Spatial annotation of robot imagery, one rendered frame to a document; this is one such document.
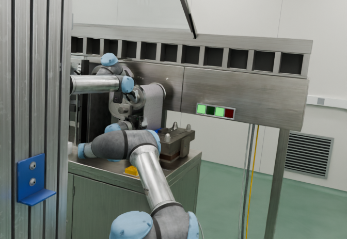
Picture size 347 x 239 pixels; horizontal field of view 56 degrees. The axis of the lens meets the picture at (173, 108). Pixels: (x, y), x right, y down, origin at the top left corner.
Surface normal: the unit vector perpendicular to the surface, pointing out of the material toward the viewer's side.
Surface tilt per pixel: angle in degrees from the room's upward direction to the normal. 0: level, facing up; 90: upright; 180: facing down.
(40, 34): 90
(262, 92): 90
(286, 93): 90
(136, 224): 7
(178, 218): 23
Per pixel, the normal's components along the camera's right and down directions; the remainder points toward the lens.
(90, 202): -0.41, 0.12
